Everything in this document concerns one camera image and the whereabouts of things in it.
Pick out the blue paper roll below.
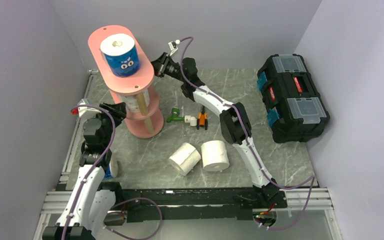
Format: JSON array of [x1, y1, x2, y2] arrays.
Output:
[[99, 33, 141, 78]]

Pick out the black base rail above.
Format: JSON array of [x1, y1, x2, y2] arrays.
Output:
[[104, 187, 288, 226]]

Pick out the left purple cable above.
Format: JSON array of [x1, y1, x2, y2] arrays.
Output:
[[61, 104, 163, 240]]

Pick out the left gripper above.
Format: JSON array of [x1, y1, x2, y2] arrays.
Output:
[[88, 102, 127, 148]]

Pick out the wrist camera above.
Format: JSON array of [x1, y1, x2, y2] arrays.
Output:
[[168, 39, 181, 57], [70, 98, 101, 120]]

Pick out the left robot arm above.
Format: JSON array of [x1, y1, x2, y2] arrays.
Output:
[[41, 99, 127, 240]]

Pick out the floral paper roll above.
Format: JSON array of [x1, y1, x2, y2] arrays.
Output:
[[117, 88, 150, 113]]

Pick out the orange black pliers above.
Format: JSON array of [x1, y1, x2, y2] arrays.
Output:
[[196, 105, 208, 130]]

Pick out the plain white paper roll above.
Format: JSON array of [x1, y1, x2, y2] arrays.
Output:
[[168, 142, 202, 176]]

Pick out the plain white embossed roll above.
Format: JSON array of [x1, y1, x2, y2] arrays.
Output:
[[201, 140, 230, 172]]

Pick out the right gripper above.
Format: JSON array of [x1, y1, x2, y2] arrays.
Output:
[[140, 52, 187, 84]]

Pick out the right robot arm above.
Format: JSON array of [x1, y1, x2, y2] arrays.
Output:
[[151, 52, 279, 208]]

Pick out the black tool box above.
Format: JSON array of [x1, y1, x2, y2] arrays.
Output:
[[256, 53, 331, 144]]

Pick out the white pipe elbow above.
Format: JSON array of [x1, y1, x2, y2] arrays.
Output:
[[184, 115, 199, 127]]

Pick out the green pipe fitting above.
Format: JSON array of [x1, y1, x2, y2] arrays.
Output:
[[166, 107, 185, 123]]

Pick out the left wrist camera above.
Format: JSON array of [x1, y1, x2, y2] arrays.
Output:
[[70, 98, 101, 120]]

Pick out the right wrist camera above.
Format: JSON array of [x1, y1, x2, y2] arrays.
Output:
[[168, 39, 181, 57]]

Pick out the pink three-tier shelf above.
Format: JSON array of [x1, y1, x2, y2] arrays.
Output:
[[88, 25, 164, 139]]

